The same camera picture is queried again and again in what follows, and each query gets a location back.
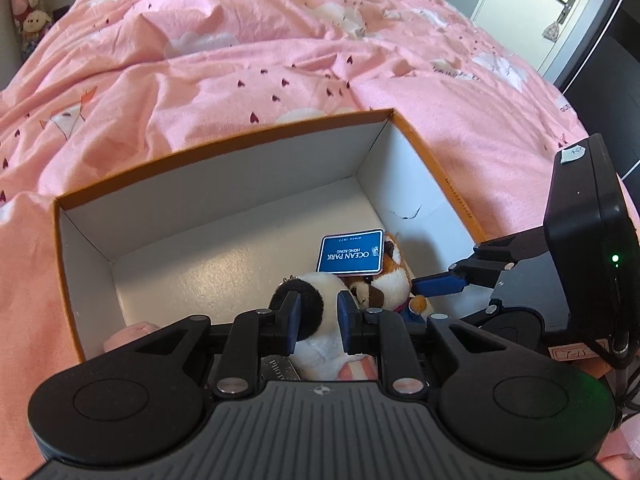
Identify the white plush toy black beret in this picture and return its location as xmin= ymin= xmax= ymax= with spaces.
xmin=270 ymin=271 xmax=378 ymax=382

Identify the brown plush toy blue tag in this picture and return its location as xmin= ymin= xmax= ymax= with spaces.
xmin=316 ymin=228 xmax=428 ymax=317

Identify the dark wardrobe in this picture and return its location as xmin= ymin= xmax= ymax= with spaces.
xmin=555 ymin=0 xmax=640 ymax=181

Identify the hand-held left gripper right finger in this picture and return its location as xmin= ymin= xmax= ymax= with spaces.
xmin=336 ymin=291 xmax=506 ymax=400

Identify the orange cardboard box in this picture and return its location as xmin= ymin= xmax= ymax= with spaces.
xmin=52 ymin=107 xmax=488 ymax=363

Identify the dark photo album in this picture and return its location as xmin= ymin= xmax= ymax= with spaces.
xmin=257 ymin=355 xmax=303 ymax=383

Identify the clear tube of plush toys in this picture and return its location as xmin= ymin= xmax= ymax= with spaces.
xmin=7 ymin=0 xmax=53 ymax=58

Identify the pink printed quilt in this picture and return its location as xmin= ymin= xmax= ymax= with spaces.
xmin=0 ymin=0 xmax=640 ymax=480

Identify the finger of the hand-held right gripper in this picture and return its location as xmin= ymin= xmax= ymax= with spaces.
xmin=412 ymin=227 xmax=548 ymax=297

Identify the pink fabric pouch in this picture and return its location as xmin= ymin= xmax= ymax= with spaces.
xmin=102 ymin=321 xmax=161 ymax=353

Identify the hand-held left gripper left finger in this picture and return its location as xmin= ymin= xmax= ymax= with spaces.
xmin=132 ymin=291 xmax=302 ymax=400

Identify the white door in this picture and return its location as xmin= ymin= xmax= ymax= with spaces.
xmin=470 ymin=0 xmax=623 ymax=78

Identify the black cable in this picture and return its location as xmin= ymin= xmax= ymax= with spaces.
xmin=597 ymin=337 xmax=633 ymax=411

